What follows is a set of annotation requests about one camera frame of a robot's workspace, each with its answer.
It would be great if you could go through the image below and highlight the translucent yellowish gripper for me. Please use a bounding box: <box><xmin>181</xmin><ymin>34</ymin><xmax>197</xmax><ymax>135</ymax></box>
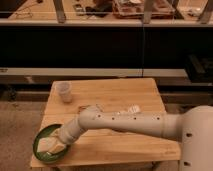
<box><xmin>50</xmin><ymin>132</ymin><xmax>66</xmax><ymax>152</ymax></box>

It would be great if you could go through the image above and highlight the wooden shelf with clutter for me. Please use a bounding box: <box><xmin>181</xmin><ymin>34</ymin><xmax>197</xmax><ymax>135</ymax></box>
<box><xmin>0</xmin><ymin>0</ymin><xmax>213</xmax><ymax>26</ymax></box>

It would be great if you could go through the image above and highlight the brown chocolate bar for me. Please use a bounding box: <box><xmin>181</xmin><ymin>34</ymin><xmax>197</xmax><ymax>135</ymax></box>
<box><xmin>78</xmin><ymin>105</ymin><xmax>90</xmax><ymax>112</ymax></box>

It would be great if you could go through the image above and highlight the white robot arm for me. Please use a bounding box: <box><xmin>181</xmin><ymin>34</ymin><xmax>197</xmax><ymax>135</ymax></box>
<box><xmin>51</xmin><ymin>106</ymin><xmax>213</xmax><ymax>171</ymax></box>

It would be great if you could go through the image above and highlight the green ceramic bowl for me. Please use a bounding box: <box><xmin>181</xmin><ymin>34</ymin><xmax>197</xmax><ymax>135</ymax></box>
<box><xmin>33</xmin><ymin>124</ymin><xmax>69</xmax><ymax>163</ymax></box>

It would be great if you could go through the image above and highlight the white plush toy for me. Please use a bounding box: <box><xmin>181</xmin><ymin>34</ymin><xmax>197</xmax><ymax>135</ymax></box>
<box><xmin>118</xmin><ymin>105</ymin><xmax>141</xmax><ymax>115</ymax></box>

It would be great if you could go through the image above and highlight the clear plastic cup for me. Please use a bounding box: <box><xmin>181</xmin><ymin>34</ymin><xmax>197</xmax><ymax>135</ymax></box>
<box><xmin>56</xmin><ymin>82</ymin><xmax>72</xmax><ymax>103</ymax></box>

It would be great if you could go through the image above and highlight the white sponge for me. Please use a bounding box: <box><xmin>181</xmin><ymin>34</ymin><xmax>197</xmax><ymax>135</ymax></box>
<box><xmin>37</xmin><ymin>137</ymin><xmax>57</xmax><ymax>153</ymax></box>

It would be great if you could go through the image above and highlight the light wooden table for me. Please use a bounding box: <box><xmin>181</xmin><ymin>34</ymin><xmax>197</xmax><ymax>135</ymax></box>
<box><xmin>41</xmin><ymin>78</ymin><xmax>181</xmax><ymax>167</ymax></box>

